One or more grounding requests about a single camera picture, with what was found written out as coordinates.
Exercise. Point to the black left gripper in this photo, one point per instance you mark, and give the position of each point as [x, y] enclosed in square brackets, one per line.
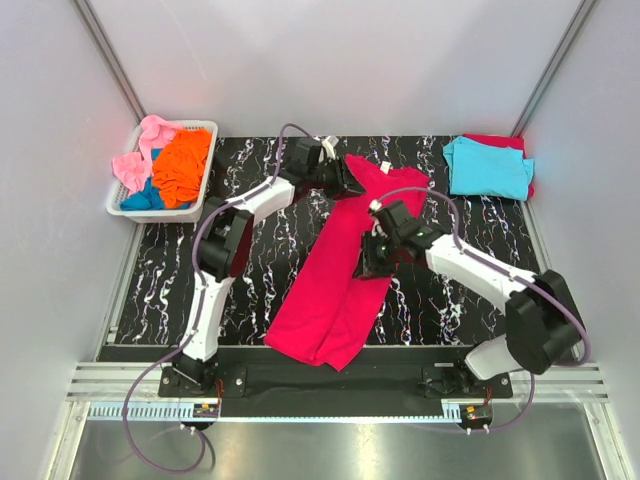
[344, 183]

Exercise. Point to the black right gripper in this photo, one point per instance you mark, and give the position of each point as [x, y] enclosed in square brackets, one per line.
[367, 267]

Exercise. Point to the magenta t shirt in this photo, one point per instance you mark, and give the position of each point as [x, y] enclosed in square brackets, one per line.
[328, 314]

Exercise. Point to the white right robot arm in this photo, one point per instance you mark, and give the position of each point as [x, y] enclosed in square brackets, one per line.
[542, 321]

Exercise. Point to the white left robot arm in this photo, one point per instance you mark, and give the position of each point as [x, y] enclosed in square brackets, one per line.
[223, 242]

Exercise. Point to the folded cyan t shirt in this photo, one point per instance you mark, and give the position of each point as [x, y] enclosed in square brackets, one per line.
[477, 169]

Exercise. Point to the white plastic laundry basket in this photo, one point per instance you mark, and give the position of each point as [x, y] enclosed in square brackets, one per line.
[189, 213]

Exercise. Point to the orange t shirt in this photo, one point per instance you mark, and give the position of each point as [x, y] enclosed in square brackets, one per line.
[179, 168]

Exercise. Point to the folded red t shirt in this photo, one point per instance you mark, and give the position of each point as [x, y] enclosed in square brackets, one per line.
[500, 141]

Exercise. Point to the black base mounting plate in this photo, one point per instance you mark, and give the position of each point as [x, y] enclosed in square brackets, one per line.
[400, 377]

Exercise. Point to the blue t shirt in basket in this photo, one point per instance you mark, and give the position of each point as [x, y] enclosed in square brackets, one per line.
[134, 173]

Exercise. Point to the light pink t shirt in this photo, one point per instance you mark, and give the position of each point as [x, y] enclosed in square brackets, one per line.
[155, 132]

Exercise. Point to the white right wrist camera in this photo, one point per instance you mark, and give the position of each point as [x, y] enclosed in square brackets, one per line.
[377, 213]

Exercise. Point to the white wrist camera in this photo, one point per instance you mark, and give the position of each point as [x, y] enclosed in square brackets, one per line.
[329, 143]
[377, 213]

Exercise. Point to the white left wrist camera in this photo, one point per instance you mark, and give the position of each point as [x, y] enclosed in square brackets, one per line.
[329, 143]

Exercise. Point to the white slotted cable duct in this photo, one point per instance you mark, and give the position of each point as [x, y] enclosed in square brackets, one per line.
[237, 411]

